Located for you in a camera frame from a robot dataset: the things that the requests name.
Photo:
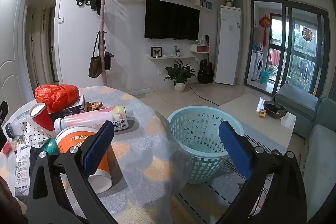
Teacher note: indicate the white long wall shelf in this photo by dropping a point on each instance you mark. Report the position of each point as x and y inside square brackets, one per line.
[170, 57]

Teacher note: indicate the clear bottle with blue cap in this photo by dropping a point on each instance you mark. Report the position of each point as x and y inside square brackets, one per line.
[15, 127]

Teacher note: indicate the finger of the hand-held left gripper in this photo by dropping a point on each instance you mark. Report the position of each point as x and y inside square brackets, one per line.
[3, 111]
[2, 138]

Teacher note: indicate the pink coat rack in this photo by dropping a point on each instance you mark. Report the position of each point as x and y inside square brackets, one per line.
[101, 29]

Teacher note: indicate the orange snack packet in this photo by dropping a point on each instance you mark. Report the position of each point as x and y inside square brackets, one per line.
[94, 106]

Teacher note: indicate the colourful puzzle cube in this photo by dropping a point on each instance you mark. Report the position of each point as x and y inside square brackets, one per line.
[261, 113]

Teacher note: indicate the black guitar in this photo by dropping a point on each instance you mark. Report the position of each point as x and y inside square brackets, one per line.
[205, 73]

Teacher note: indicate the black cap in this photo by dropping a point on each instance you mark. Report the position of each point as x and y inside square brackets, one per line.
[95, 6]

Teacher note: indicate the potted green plant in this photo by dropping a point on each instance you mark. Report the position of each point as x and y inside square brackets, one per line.
[179, 74]

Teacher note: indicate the brown tote bag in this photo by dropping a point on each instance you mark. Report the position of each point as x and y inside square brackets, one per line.
[95, 66]

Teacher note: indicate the red paper cup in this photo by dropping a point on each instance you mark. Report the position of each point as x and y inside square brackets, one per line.
[43, 117]

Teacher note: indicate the silver printed pouch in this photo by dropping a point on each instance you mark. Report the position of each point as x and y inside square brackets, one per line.
[22, 169]

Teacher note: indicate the small blue box shelf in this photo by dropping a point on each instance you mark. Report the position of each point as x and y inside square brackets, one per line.
[206, 4]

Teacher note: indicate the small blue figurine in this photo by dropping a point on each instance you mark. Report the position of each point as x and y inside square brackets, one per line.
[178, 52]

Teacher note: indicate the grey patterned rug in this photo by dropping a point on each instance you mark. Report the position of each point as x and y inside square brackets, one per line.
[210, 195]

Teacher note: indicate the pink and white box shelf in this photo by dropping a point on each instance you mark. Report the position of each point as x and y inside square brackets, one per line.
[202, 49]

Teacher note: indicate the black butterfly frame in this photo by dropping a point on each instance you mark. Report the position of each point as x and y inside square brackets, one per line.
[156, 52]

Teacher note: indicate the white hallway door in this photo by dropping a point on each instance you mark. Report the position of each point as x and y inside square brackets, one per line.
[52, 50]

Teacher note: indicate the blue bucket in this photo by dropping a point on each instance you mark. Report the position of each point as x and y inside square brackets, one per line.
[264, 77]

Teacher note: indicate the dark blue carton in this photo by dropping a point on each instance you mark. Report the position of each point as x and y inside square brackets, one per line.
[74, 108]

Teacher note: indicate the red plastic bag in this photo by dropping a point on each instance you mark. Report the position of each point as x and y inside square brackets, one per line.
[56, 98]

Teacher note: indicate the small black shoulder bag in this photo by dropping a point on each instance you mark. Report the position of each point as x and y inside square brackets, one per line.
[108, 61]

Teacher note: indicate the black wall television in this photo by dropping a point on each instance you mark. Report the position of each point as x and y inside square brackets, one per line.
[172, 19]

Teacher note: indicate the pink plastic bottle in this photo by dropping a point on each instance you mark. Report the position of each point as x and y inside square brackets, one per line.
[92, 119]

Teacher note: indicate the white light switch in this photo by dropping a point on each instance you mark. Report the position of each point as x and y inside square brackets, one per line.
[61, 20]

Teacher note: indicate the white polka dot paper bag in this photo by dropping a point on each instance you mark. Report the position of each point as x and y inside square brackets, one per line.
[34, 136]

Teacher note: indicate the small red packet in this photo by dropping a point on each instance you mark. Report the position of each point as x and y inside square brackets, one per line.
[6, 148]

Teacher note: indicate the white room door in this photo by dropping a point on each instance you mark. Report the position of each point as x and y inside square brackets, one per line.
[10, 56]

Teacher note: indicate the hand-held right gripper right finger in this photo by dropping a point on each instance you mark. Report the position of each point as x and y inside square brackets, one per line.
[235, 150]

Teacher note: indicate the white detergent bottle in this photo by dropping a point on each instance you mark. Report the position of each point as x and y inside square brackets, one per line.
[260, 47]

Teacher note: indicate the white coffee table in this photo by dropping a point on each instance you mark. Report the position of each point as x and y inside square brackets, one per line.
[244, 108]

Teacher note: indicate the orange and white paper cup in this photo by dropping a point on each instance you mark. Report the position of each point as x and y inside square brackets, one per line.
[71, 141]

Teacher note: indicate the red knot hanging decoration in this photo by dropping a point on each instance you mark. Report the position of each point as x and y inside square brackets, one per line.
[265, 23]

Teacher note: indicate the person's left forearm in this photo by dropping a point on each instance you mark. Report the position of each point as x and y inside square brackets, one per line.
[5, 195]

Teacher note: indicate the black bowl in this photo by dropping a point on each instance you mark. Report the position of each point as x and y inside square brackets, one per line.
[274, 109]

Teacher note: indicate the light blue plastic basket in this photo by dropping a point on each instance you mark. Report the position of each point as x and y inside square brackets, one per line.
[183, 124]

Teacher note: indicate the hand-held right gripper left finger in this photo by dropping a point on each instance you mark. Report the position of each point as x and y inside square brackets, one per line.
[98, 148]

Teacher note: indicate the teal green can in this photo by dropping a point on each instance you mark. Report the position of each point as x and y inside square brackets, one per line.
[51, 146]

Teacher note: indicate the black sliding glass door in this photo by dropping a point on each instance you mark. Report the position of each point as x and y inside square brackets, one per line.
[287, 37]

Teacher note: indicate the round red window sticker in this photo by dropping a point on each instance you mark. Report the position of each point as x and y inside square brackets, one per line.
[307, 34]

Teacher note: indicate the teal sofa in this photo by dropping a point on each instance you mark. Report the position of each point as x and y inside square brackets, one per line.
[323, 150]

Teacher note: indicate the white standing air conditioner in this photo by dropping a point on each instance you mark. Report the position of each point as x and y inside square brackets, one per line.
[227, 50]

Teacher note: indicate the blue detergent bottle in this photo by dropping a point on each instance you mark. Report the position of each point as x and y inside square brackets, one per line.
[255, 46]

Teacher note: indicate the white washing machine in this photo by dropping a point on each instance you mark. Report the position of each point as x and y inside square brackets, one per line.
[257, 65]

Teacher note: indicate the small flower pot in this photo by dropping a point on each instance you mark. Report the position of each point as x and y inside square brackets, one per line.
[229, 2]

